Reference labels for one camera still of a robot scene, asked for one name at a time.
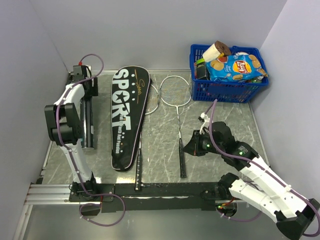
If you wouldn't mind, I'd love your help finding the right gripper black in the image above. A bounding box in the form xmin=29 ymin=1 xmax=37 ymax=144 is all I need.
xmin=182 ymin=129 xmax=224 ymax=157

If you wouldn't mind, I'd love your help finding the black shuttlecock tube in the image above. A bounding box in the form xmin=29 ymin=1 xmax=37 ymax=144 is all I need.
xmin=80 ymin=97 xmax=94 ymax=149

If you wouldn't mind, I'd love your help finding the black racket bag SPORT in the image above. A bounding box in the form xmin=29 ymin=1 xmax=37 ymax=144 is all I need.
xmin=110 ymin=65 xmax=152 ymax=172

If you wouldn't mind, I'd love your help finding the white badminton racket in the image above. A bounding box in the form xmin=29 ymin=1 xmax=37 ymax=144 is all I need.
xmin=134 ymin=84 xmax=160 ymax=191
xmin=160 ymin=75 xmax=192 ymax=179

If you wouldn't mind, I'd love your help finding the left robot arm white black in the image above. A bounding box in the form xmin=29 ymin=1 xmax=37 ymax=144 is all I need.
xmin=44 ymin=62 xmax=99 ymax=201

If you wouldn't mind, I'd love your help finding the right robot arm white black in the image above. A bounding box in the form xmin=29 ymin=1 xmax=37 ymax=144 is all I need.
xmin=183 ymin=121 xmax=320 ymax=240

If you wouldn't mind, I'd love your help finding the blue plastic basket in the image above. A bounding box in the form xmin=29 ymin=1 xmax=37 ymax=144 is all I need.
xmin=189 ymin=44 xmax=269 ymax=103

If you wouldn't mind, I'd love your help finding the black green box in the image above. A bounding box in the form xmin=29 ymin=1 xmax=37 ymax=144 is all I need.
xmin=195 ymin=58 xmax=210 ymax=80

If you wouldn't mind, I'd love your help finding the blue chips bag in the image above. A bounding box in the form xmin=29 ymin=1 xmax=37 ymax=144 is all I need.
xmin=205 ymin=54 xmax=268 ymax=82

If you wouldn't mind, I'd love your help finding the cream brown snack package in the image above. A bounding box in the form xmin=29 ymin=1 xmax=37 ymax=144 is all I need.
xmin=202 ymin=40 xmax=232 ymax=62

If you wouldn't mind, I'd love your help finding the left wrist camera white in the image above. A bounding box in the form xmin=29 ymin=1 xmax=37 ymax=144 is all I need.
xmin=73 ymin=63 xmax=92 ymax=78

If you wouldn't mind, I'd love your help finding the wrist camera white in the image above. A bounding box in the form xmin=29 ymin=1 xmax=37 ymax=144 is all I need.
xmin=73 ymin=63 xmax=92 ymax=78
xmin=198 ymin=112 xmax=212 ymax=135

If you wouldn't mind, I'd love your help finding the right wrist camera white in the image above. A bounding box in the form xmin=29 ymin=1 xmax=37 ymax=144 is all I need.
xmin=198 ymin=112 xmax=212 ymax=135

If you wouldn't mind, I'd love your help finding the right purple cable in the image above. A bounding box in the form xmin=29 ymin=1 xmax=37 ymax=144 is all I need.
xmin=204 ymin=99 xmax=320 ymax=238

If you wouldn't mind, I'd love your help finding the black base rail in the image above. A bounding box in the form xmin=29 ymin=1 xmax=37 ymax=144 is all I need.
xmin=68 ymin=182 xmax=248 ymax=213

